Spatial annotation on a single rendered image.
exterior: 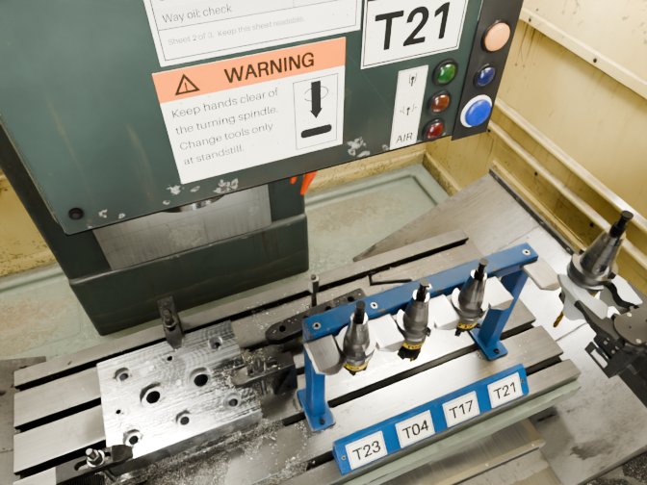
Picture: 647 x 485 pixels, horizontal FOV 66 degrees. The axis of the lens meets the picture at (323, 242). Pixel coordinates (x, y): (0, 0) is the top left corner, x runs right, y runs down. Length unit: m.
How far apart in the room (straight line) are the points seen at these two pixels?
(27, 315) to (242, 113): 1.55
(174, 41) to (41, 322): 1.54
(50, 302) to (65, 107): 1.52
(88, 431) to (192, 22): 0.98
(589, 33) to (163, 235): 1.17
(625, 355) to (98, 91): 0.71
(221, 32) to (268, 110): 0.08
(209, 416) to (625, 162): 1.11
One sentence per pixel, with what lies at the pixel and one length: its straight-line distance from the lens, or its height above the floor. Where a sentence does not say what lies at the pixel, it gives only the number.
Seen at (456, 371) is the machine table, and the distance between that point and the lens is 1.22.
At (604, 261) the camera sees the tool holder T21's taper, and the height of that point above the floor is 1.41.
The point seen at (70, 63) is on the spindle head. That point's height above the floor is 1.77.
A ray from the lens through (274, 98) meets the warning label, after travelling 0.44.
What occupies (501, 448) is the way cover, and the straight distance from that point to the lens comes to 1.35.
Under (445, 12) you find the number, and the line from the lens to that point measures 0.48.
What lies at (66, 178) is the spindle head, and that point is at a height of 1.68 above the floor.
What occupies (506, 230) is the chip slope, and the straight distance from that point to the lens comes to 1.66.
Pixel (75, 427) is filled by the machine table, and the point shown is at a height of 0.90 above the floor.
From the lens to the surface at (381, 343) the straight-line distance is 0.85.
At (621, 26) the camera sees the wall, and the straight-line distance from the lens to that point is 1.37.
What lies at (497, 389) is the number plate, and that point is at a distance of 1.17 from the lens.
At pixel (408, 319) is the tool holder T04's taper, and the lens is 0.85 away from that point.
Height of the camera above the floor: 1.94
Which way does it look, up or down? 47 degrees down
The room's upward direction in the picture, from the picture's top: straight up
